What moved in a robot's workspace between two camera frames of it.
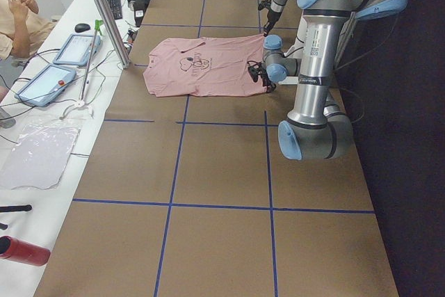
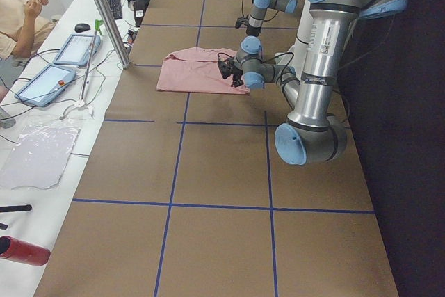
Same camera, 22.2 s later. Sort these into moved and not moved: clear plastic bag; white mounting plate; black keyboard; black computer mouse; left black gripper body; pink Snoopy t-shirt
Moved: left black gripper body; pink Snoopy t-shirt
Not moved: black keyboard; white mounting plate; clear plastic bag; black computer mouse
